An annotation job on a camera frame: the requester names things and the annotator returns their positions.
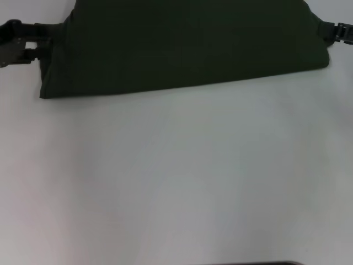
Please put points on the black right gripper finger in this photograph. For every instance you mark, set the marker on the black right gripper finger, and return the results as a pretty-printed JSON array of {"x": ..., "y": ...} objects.
[
  {"x": 337, "y": 38},
  {"x": 335, "y": 28}
]

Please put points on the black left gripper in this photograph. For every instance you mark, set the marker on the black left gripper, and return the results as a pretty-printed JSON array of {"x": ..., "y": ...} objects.
[{"x": 12, "y": 41}]

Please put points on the dark green FREE t-shirt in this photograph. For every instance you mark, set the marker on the dark green FREE t-shirt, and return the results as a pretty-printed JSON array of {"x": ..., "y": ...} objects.
[{"x": 179, "y": 47}]

